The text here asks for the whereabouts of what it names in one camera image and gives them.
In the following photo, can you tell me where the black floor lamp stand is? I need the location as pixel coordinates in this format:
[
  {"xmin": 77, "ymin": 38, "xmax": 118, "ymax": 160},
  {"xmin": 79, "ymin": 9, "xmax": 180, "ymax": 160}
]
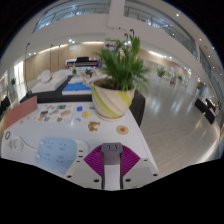
[{"xmin": 23, "ymin": 42, "xmax": 32, "ymax": 96}]

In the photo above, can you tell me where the sign with coloured arrows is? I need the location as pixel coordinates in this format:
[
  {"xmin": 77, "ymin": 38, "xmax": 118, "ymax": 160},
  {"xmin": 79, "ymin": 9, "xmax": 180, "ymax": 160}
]
[{"xmin": 104, "ymin": 41, "xmax": 116, "ymax": 50}]

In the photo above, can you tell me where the black piano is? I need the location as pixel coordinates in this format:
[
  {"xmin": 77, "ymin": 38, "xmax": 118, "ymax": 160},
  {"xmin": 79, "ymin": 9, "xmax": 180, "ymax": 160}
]
[{"xmin": 65, "ymin": 56, "xmax": 101, "ymax": 69}]

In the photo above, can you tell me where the round orange sticker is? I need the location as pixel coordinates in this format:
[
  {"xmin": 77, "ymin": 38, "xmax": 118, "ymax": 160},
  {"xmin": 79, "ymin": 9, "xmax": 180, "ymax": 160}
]
[{"xmin": 115, "ymin": 124, "xmax": 130, "ymax": 135}]

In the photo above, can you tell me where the potted palm plant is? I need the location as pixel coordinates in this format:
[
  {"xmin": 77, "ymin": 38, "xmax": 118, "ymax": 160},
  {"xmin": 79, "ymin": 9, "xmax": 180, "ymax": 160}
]
[{"xmin": 156, "ymin": 66, "xmax": 168, "ymax": 78}]

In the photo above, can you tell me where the brown cookie-shaped sticker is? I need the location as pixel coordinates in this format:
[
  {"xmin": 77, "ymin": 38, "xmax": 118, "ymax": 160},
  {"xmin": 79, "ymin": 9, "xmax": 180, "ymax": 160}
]
[{"xmin": 87, "ymin": 121, "xmax": 101, "ymax": 132}]

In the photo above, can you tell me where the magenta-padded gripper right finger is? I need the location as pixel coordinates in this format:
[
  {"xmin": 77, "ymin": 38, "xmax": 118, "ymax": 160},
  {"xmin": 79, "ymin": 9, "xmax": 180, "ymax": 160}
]
[{"xmin": 120, "ymin": 143, "xmax": 160, "ymax": 190}]

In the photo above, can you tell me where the blue mat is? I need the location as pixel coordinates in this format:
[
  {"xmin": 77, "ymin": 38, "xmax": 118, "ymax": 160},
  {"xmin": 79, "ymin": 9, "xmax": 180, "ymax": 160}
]
[{"xmin": 62, "ymin": 82, "xmax": 93, "ymax": 96}]

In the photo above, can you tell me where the green plant in striped pot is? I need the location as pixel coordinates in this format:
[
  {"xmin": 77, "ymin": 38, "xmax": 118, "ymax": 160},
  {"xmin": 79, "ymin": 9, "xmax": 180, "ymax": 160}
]
[{"xmin": 90, "ymin": 29, "xmax": 151, "ymax": 122}]

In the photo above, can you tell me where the small potted plant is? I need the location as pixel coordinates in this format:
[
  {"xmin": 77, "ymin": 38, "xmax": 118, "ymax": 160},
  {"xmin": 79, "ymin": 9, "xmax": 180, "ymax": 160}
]
[{"xmin": 9, "ymin": 77, "xmax": 17, "ymax": 93}]

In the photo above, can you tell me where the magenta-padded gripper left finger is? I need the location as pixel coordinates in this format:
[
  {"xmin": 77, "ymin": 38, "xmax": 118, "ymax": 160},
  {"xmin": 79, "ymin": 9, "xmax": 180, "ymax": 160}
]
[{"xmin": 65, "ymin": 143, "xmax": 105, "ymax": 190}]

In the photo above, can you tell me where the grey charger block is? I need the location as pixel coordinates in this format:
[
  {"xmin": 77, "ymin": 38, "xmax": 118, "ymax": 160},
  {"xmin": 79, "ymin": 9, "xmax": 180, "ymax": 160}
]
[{"xmin": 100, "ymin": 142, "xmax": 125, "ymax": 191}]

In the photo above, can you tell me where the group of black chairs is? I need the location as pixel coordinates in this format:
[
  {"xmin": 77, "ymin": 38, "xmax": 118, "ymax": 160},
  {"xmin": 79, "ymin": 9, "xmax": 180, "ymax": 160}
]
[
  {"xmin": 194, "ymin": 97, "xmax": 218, "ymax": 125},
  {"xmin": 0, "ymin": 95, "xmax": 11, "ymax": 118}
]

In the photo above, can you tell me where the pink flat board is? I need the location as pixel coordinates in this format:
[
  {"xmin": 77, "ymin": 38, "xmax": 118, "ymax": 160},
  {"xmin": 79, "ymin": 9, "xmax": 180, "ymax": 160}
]
[{"xmin": 3, "ymin": 95, "xmax": 39, "ymax": 131}]

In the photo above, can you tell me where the light blue power strip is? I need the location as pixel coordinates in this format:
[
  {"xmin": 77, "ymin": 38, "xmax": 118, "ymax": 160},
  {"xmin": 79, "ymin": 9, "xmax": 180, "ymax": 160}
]
[{"xmin": 34, "ymin": 136, "xmax": 90, "ymax": 175}]

